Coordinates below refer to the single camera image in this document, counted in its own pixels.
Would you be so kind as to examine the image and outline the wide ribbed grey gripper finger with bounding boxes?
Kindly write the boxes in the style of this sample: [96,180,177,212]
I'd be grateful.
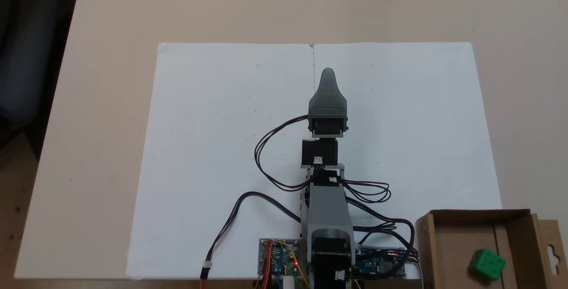
[308,67,348,119]

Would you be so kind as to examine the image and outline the green dice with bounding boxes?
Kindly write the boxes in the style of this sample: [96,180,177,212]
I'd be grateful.
[468,249,506,281]

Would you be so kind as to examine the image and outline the white paper sheet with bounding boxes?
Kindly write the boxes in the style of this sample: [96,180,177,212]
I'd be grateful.
[126,42,503,281]

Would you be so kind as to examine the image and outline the blue circuit board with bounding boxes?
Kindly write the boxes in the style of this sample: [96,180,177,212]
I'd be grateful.
[355,246,406,279]

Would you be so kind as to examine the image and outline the brown cardboard box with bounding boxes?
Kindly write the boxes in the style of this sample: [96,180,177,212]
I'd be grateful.
[416,209,568,289]

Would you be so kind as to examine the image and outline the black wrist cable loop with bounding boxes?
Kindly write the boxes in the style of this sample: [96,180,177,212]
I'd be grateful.
[254,114,322,192]

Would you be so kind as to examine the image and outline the black forearm cable loop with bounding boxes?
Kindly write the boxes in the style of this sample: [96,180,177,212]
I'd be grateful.
[339,179,392,204]

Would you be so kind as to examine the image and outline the black power cable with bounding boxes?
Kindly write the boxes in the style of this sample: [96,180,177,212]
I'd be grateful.
[202,191,308,272]

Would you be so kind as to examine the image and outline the black base cable loop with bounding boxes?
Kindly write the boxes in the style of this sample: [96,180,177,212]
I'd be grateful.
[348,218,420,278]

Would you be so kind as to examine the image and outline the circuit board with coloured wires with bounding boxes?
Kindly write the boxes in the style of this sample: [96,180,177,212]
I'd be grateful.
[258,238,307,277]

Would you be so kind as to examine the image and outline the yellow wire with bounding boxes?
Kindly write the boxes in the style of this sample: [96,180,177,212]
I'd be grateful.
[277,240,311,289]

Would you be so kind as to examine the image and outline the grey cable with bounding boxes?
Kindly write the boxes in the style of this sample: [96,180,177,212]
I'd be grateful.
[406,256,425,289]

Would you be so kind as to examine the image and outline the red orange wires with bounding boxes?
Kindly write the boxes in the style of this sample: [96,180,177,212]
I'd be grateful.
[199,241,272,289]

